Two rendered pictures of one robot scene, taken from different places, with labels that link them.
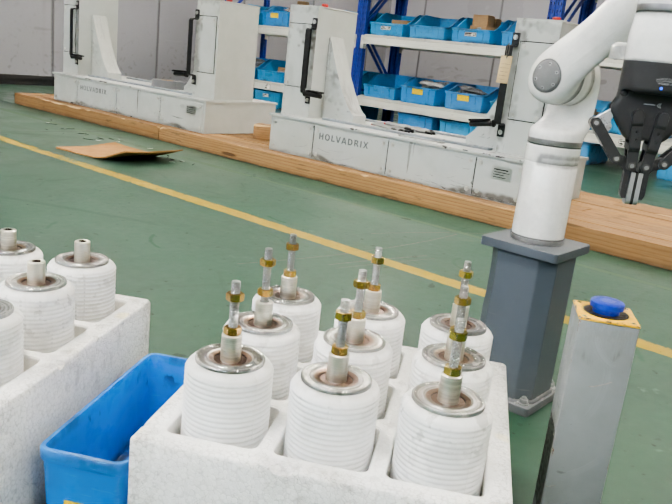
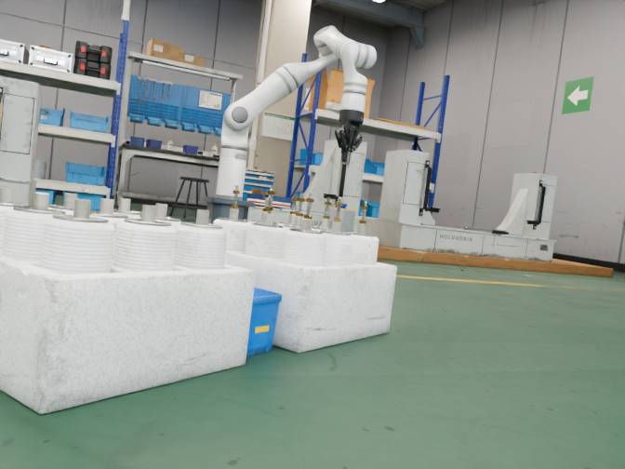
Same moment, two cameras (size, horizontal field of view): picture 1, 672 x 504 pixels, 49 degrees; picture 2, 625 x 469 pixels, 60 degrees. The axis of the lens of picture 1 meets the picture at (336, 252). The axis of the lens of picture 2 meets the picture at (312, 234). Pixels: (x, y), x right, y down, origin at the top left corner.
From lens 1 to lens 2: 1.23 m
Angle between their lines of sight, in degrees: 63
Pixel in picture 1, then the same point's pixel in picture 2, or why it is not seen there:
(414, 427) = (366, 243)
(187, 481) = (325, 284)
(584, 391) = not seen: hidden behind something
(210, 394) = (321, 243)
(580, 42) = (256, 100)
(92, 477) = (270, 307)
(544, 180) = (239, 167)
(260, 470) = (345, 270)
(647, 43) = (357, 103)
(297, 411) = (339, 246)
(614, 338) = (351, 215)
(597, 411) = not seen: hidden behind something
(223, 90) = not seen: outside the picture
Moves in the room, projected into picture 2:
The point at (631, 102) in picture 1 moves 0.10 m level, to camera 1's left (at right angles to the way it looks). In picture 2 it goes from (349, 125) to (335, 118)
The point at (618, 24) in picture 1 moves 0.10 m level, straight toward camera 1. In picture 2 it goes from (273, 94) to (293, 92)
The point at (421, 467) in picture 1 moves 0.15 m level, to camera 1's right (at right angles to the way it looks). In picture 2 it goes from (370, 258) to (389, 257)
